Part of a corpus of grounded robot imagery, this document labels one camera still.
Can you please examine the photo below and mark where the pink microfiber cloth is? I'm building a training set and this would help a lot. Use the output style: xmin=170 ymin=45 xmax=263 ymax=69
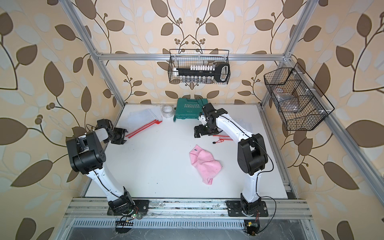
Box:
xmin=189 ymin=145 xmax=222 ymax=185

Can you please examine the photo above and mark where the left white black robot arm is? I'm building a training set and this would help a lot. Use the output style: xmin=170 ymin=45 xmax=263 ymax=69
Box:
xmin=66 ymin=127 xmax=135 ymax=212

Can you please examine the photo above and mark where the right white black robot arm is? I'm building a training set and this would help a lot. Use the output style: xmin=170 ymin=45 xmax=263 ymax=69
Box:
xmin=194 ymin=103 xmax=269 ymax=203

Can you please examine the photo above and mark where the stack of mesh document bags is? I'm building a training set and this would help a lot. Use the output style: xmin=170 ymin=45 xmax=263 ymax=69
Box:
xmin=118 ymin=107 xmax=163 ymax=138

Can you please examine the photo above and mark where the clear plastic bag in basket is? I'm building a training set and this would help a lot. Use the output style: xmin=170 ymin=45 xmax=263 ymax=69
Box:
xmin=273 ymin=88 xmax=300 ymax=112

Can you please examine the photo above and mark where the green plastic tool case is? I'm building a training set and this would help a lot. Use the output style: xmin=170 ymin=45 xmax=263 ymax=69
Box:
xmin=173 ymin=98 xmax=208 ymax=122

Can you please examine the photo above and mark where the clear tape roll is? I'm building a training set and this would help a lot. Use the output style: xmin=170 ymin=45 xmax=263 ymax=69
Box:
xmin=161 ymin=105 xmax=175 ymax=119

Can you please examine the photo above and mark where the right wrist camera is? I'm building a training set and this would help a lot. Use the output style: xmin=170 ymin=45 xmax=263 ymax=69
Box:
xmin=199 ymin=114 xmax=207 ymax=126

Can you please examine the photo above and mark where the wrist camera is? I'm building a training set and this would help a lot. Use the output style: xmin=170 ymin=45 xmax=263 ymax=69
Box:
xmin=96 ymin=119 xmax=114 ymax=130
xmin=199 ymin=114 xmax=207 ymax=126

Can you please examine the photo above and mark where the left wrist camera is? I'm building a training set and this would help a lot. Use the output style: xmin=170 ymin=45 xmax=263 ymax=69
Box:
xmin=96 ymin=119 xmax=114 ymax=130

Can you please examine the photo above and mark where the black socket holder rail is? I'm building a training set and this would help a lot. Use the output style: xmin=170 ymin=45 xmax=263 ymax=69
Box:
xmin=172 ymin=63 xmax=230 ymax=83

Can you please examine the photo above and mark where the black wire basket centre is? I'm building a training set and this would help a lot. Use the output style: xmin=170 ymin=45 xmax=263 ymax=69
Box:
xmin=168 ymin=49 xmax=231 ymax=85

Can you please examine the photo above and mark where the black wire basket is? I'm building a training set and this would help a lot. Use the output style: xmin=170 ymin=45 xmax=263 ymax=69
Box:
xmin=264 ymin=63 xmax=335 ymax=131
xmin=168 ymin=49 xmax=231 ymax=85

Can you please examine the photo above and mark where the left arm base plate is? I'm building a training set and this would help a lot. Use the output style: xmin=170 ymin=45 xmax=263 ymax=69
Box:
xmin=107 ymin=199 xmax=150 ymax=216

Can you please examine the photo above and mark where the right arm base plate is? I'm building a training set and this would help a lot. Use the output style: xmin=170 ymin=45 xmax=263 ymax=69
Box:
xmin=226 ymin=200 xmax=269 ymax=218

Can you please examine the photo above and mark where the black wire basket right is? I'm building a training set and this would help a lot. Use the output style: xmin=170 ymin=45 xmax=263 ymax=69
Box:
xmin=264 ymin=63 xmax=335 ymax=131

